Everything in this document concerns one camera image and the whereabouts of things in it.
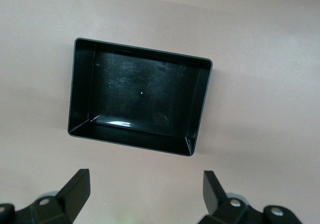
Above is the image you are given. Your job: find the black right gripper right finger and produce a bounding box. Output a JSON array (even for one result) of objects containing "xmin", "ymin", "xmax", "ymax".
[{"xmin": 198, "ymin": 170, "xmax": 304, "ymax": 224}]

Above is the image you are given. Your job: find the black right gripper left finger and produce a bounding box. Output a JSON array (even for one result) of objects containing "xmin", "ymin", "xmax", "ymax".
[{"xmin": 0, "ymin": 168, "xmax": 91, "ymax": 224}]

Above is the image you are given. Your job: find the black plastic box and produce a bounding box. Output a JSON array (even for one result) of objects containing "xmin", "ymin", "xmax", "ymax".
[{"xmin": 67, "ymin": 36, "xmax": 214, "ymax": 158}]

